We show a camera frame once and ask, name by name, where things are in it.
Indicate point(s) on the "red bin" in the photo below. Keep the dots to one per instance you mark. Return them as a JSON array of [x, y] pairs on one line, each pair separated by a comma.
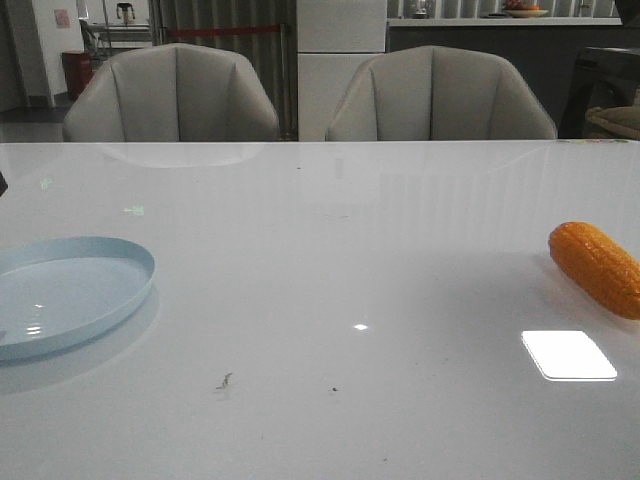
[[77, 70]]

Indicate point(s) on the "fruit bowl on counter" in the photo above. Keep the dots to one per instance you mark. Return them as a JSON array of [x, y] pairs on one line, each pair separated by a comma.
[[523, 9]]

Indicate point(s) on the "orange corn cob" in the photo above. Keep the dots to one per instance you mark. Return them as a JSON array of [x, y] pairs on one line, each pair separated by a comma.
[[599, 265]]

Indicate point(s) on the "light blue round plate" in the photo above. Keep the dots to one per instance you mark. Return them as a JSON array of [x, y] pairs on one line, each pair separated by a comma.
[[59, 293]]

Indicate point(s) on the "red barrier belt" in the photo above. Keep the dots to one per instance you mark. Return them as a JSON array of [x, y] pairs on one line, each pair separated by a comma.
[[217, 32]]

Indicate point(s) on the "white drawer cabinet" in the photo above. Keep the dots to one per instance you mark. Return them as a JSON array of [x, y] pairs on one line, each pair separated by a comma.
[[333, 39]]

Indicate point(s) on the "right grey upholstered chair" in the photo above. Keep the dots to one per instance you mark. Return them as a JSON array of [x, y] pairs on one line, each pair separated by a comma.
[[437, 93]]

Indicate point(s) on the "grey upholstered chair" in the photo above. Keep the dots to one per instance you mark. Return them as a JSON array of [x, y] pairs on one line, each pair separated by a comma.
[[173, 93], [437, 93]]

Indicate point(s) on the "dark side table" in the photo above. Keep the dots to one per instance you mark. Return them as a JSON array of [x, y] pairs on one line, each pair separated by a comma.
[[602, 77]]

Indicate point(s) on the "left grey upholstered chair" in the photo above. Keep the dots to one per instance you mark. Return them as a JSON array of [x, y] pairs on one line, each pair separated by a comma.
[[173, 93]]

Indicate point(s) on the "dark grey sideboard counter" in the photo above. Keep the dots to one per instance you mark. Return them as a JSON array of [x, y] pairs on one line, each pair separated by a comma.
[[543, 49]]

